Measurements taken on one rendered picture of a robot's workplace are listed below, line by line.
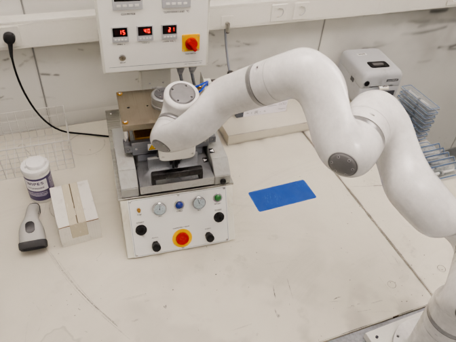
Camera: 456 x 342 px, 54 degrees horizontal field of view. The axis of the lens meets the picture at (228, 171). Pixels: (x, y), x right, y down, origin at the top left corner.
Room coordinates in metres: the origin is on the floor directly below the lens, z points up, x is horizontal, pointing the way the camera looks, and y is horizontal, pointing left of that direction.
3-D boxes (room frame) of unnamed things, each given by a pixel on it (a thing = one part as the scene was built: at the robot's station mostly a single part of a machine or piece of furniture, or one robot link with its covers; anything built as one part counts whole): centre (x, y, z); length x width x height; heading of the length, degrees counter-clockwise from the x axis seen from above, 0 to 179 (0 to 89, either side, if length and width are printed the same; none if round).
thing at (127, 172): (1.02, 0.32, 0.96); 0.25 x 0.05 x 0.07; 19
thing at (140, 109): (1.17, 0.20, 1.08); 0.31 x 0.24 x 0.13; 109
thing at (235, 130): (1.72, -0.31, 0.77); 0.84 x 0.30 x 0.04; 114
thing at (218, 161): (1.11, 0.05, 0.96); 0.26 x 0.05 x 0.07; 19
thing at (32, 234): (0.89, 0.59, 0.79); 0.20 x 0.08 x 0.08; 24
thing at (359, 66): (1.84, -0.59, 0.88); 0.25 x 0.20 x 0.17; 18
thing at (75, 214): (0.95, 0.47, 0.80); 0.19 x 0.13 x 0.09; 24
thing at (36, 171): (1.05, 0.62, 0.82); 0.09 x 0.09 x 0.15
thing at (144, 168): (1.09, 0.19, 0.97); 0.30 x 0.22 x 0.08; 19
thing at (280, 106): (1.64, -0.10, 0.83); 0.23 x 0.12 x 0.07; 112
